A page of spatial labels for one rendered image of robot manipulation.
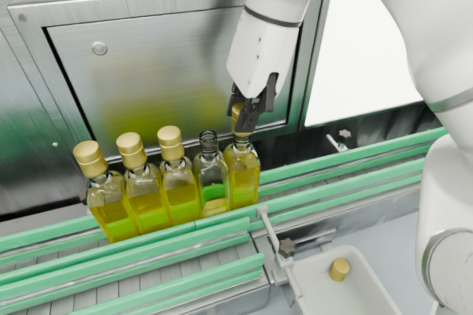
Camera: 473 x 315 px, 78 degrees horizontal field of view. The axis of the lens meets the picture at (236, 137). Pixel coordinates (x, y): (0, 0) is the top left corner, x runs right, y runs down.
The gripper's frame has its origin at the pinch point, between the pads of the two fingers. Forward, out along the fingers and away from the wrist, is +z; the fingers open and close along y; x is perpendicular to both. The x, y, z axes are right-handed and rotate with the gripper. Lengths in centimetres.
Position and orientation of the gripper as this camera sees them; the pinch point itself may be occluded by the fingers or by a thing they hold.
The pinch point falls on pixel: (242, 113)
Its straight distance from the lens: 45.5
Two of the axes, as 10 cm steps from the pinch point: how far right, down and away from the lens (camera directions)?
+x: 9.2, -0.1, 3.9
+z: -2.4, 7.7, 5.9
